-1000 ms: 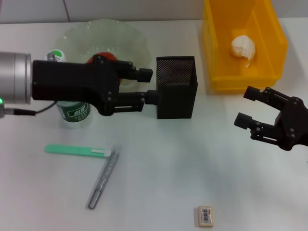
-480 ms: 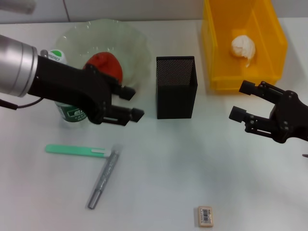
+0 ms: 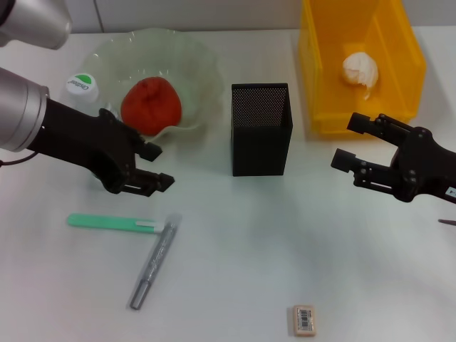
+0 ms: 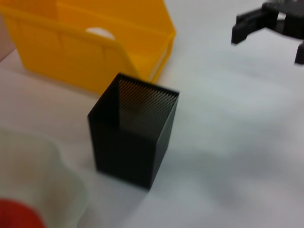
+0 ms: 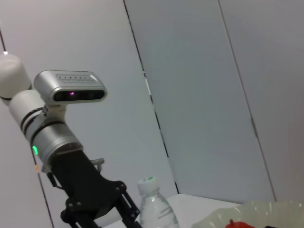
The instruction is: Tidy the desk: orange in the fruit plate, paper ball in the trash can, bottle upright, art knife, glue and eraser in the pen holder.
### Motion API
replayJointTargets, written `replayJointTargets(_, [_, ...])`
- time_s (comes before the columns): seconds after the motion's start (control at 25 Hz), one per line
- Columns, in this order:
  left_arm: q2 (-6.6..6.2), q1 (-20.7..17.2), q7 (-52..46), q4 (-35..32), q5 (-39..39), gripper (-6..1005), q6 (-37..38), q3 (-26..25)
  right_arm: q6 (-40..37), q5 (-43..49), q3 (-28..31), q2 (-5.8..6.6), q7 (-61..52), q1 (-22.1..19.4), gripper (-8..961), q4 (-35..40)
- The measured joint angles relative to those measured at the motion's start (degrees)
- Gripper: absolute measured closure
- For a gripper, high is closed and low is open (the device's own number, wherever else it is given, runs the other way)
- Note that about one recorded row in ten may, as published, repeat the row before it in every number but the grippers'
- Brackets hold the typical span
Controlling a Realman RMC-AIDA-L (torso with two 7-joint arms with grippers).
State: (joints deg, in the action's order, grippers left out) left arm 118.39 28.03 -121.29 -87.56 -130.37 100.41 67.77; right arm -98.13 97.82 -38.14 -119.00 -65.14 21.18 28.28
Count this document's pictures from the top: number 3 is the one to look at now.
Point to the mint green pen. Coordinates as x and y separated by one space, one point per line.
103 221

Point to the beige eraser with barcode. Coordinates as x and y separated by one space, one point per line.
303 320

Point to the orange fruit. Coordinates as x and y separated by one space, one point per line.
149 107

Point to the yellow plastic bin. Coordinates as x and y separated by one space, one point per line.
320 117

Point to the clear green-label water bottle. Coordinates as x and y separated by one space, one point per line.
82 87

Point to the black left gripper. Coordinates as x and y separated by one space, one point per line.
92 146

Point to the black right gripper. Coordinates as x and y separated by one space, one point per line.
427 167

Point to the pale green glass fruit plate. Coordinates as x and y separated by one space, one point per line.
199 71

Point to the black mesh pen holder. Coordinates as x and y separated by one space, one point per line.
260 149

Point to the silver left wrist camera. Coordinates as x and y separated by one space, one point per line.
42 21

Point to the white paper ball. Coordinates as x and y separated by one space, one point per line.
360 69

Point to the silver grey pen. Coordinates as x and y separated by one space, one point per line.
158 253

